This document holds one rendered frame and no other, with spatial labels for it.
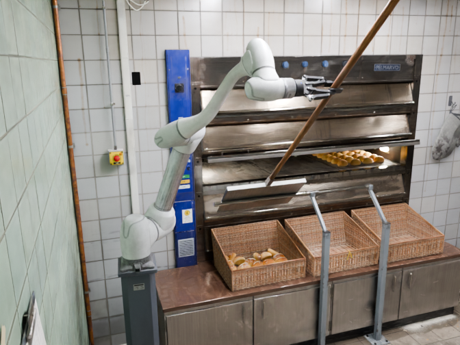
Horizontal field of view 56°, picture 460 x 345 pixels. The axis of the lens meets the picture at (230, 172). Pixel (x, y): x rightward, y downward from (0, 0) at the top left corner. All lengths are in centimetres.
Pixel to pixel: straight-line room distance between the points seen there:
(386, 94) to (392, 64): 25
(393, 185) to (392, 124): 54
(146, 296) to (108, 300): 95
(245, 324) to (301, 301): 43
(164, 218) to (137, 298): 45
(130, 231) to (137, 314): 48
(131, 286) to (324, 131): 190
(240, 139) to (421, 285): 181
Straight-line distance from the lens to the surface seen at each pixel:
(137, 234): 233
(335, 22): 346
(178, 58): 297
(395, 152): 407
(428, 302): 388
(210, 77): 307
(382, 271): 337
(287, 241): 331
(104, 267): 327
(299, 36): 331
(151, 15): 299
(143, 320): 254
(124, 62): 294
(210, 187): 318
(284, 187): 289
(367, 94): 364
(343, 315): 344
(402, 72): 384
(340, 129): 354
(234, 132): 316
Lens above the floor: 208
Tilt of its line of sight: 15 degrees down
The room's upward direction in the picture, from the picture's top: 1 degrees counter-clockwise
